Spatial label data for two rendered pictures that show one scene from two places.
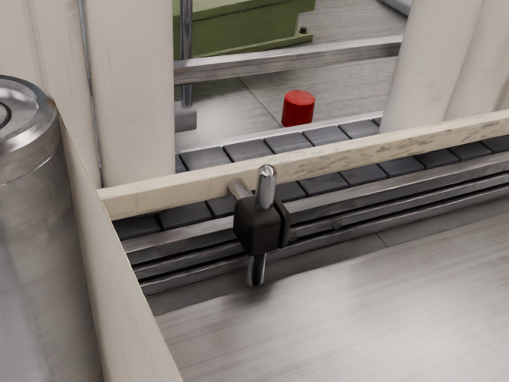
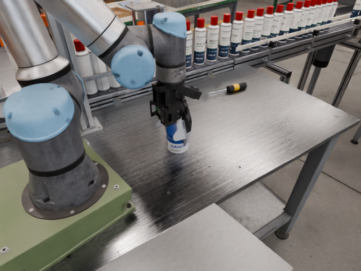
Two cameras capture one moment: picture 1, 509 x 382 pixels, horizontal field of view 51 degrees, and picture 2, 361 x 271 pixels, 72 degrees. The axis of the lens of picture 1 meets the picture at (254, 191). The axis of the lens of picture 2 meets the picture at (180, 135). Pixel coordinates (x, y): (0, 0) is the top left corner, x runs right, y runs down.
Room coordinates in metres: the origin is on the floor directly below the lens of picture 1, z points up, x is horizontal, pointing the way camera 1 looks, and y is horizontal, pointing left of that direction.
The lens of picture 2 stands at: (1.19, 0.41, 1.37)
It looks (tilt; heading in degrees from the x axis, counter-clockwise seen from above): 39 degrees down; 175
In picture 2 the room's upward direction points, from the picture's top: straight up
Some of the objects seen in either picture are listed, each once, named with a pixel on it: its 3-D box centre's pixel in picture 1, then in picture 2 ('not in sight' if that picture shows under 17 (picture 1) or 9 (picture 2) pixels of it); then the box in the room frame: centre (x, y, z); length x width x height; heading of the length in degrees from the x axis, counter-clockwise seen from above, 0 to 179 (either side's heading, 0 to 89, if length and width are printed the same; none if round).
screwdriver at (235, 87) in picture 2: not in sight; (226, 89); (0.23, 0.69, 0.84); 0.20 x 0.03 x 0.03; 109
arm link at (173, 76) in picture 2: not in sight; (171, 71); (0.59, 0.44, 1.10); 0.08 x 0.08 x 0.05
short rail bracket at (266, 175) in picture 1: (260, 239); not in sight; (0.25, -0.01, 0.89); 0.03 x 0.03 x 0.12; 28
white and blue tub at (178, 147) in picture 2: not in sight; (177, 138); (0.57, 0.45, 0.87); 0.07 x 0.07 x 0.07
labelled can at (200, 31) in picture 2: not in sight; (199, 42); (0.03, 0.60, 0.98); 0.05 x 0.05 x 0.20
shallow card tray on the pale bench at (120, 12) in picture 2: not in sight; (109, 14); (-1.26, -0.02, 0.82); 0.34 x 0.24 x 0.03; 133
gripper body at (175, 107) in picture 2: not in sight; (169, 99); (0.59, 0.43, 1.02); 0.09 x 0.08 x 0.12; 128
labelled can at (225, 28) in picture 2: not in sight; (224, 36); (-0.04, 0.73, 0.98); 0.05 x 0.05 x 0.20
